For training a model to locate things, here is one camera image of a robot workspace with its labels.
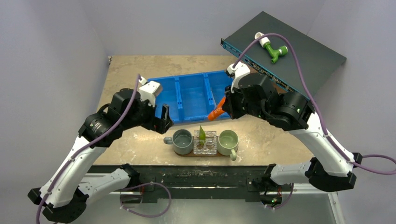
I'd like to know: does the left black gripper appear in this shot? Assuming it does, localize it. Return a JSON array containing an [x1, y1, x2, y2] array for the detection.
[[122, 95, 173, 133]]

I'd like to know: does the grey ceramic mug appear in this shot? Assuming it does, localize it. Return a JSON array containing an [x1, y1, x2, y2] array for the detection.
[[163, 129, 194, 155]]

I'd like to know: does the orange toothpaste tube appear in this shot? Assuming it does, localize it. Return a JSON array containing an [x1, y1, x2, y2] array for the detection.
[[208, 97, 226, 121]]

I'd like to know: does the blue plastic bin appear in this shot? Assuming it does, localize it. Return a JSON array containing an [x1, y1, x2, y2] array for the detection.
[[148, 70, 233, 125]]

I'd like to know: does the green toothpaste tube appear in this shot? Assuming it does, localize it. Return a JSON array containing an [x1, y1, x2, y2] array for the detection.
[[198, 126, 206, 146]]

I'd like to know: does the brown oval wooden tray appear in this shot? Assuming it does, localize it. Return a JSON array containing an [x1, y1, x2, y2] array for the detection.
[[174, 151, 226, 157]]

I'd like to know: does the pale green ceramic mug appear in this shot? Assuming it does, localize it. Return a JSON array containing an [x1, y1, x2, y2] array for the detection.
[[217, 130, 239, 161]]

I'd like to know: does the clear acrylic holder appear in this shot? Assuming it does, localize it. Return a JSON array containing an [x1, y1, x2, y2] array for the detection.
[[193, 130, 218, 154]]

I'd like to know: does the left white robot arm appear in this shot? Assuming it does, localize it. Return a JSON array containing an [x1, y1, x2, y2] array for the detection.
[[28, 87, 173, 224]]

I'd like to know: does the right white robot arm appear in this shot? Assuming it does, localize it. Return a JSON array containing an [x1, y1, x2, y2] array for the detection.
[[222, 72, 362, 192]]

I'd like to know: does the green white pipe fitting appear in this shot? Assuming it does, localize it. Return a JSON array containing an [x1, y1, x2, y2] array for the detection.
[[259, 37, 288, 64]]

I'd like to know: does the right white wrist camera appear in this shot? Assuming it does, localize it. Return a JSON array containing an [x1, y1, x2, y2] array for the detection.
[[225, 62, 251, 93]]

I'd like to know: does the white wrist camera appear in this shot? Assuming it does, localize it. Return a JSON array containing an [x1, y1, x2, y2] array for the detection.
[[225, 62, 251, 93], [138, 80, 163, 107]]

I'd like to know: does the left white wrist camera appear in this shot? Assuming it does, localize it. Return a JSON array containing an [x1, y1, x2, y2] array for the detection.
[[138, 80, 163, 107]]

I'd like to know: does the dark network switch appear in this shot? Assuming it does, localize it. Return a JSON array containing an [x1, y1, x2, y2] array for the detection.
[[221, 11, 347, 96]]

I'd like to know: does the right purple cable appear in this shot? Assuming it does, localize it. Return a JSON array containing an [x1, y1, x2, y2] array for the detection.
[[230, 33, 396, 211]]

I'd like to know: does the purple cable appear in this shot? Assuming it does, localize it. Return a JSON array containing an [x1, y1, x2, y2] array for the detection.
[[35, 73, 146, 224], [230, 33, 396, 211]]

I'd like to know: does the black aluminium base frame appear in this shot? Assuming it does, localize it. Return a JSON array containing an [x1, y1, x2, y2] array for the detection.
[[77, 165, 338, 205]]

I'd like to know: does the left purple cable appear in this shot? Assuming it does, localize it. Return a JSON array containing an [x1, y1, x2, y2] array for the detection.
[[35, 73, 146, 224]]

